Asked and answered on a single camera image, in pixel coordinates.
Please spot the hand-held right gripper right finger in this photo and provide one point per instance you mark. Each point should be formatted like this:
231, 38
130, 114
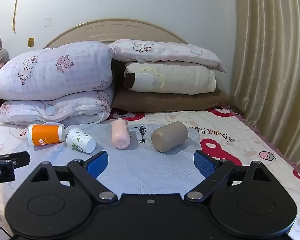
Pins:
203, 163

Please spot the folded pink checked quilt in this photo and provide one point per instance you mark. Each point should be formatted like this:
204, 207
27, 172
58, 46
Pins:
55, 80

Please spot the pink checked pillow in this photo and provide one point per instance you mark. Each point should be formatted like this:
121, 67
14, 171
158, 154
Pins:
165, 51

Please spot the cream pillow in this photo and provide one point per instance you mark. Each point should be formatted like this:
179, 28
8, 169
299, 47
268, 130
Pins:
175, 78

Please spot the pink cup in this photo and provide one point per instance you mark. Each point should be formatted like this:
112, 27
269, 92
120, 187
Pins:
120, 135

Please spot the white cup with green print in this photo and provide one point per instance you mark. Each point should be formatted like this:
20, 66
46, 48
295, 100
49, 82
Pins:
81, 141

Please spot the grey textured mat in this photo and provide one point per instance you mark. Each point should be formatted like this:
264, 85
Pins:
142, 171

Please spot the brown pillow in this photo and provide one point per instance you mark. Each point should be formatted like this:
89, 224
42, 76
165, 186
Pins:
165, 102

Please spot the orange and white cup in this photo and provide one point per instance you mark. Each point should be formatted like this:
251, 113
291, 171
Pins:
46, 135

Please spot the cream curtain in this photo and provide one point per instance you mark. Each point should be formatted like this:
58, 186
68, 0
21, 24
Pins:
272, 55

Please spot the yellow wall sticker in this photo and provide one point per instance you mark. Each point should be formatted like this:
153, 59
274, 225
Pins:
31, 42

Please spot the beige headboard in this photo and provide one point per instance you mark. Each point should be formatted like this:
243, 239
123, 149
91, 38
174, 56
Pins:
115, 28

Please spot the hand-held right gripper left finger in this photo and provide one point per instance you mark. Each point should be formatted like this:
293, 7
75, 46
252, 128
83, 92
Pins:
99, 163

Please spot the taupe cup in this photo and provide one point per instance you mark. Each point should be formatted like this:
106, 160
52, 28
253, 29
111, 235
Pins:
168, 136

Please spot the white wall sticker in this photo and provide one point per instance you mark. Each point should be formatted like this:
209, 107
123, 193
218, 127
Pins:
48, 22

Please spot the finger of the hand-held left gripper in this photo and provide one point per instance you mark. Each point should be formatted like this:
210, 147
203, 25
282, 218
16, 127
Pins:
20, 158

